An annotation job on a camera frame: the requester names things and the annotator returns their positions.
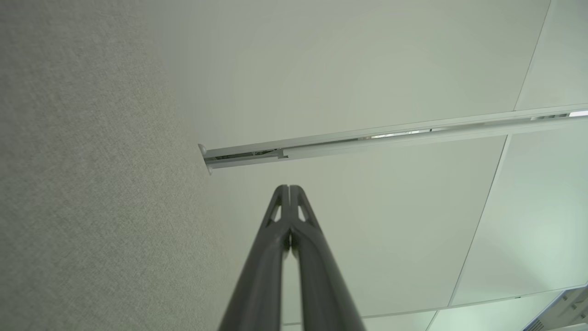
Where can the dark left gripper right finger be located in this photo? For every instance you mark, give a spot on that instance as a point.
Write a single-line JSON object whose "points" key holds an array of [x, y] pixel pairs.
{"points": [[321, 285]]}

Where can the grey metal fixture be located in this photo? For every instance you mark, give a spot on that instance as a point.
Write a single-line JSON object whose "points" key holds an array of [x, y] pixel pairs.
{"points": [[565, 308]]}

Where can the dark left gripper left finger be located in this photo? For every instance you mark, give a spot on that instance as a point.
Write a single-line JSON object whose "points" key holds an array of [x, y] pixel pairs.
{"points": [[262, 276]]}

